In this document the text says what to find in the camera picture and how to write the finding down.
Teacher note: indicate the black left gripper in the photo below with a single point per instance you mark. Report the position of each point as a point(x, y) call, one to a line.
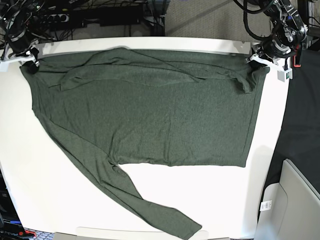
point(271, 49)

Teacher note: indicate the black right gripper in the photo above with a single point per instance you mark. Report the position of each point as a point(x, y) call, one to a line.
point(22, 45)

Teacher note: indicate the dark green long-sleeve shirt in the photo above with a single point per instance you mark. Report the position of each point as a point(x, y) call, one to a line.
point(122, 106)

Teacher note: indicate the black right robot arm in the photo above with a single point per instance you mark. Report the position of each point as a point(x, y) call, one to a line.
point(14, 15)

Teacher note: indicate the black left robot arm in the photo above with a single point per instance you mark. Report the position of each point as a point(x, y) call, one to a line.
point(287, 34)

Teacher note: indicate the red clamp on table edge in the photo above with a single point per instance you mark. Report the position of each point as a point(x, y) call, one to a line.
point(297, 57)

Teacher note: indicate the black power strip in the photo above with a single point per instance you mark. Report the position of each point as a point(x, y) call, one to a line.
point(54, 18)

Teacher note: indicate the grey plastic bin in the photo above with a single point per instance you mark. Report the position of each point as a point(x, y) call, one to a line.
point(290, 209)

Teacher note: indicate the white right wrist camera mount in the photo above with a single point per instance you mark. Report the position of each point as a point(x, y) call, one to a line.
point(6, 60)

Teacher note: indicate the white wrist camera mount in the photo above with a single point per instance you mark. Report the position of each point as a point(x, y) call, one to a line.
point(6, 60)
point(284, 72)

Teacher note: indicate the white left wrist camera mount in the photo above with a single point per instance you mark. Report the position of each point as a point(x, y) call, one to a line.
point(284, 72)

